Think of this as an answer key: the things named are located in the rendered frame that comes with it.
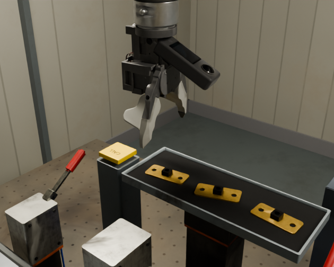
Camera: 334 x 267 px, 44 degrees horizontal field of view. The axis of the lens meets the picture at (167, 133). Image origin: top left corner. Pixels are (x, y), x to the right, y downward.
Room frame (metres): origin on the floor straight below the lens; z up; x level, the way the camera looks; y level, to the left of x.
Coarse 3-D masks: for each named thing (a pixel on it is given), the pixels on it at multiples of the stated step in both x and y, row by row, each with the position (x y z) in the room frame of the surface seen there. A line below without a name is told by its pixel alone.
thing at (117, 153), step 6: (114, 144) 0.83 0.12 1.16; (120, 144) 0.83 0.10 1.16; (102, 150) 0.80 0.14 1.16; (108, 150) 0.80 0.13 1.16; (114, 150) 0.80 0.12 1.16; (120, 150) 0.80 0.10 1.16; (126, 150) 0.80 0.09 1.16; (132, 150) 0.80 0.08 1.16; (102, 156) 0.79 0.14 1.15; (108, 156) 0.77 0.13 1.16; (114, 156) 0.77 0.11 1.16; (120, 156) 0.77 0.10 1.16; (126, 156) 0.78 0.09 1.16; (114, 162) 0.76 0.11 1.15; (120, 162) 0.76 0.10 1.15
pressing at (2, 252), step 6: (0, 246) 0.67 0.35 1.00; (6, 246) 0.67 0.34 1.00; (0, 252) 0.65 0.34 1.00; (6, 252) 0.65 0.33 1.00; (12, 252) 0.65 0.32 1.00; (0, 258) 0.64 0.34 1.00; (6, 258) 0.64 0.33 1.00; (12, 258) 0.63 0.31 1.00; (18, 258) 0.63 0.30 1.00; (0, 264) 0.62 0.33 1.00; (6, 264) 0.62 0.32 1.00; (12, 264) 0.62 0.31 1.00; (18, 264) 0.62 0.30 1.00; (24, 264) 0.62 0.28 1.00; (30, 264) 0.62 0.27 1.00
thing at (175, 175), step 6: (150, 168) 0.72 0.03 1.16; (156, 168) 0.72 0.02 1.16; (162, 168) 0.72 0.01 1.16; (168, 168) 0.70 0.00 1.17; (150, 174) 0.70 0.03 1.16; (156, 174) 0.70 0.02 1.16; (162, 174) 0.69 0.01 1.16; (168, 174) 0.69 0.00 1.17; (174, 174) 0.70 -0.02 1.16; (180, 174) 0.70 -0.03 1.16; (186, 174) 0.70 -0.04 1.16; (168, 180) 0.68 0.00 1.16; (174, 180) 0.68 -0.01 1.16; (180, 180) 0.68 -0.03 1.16
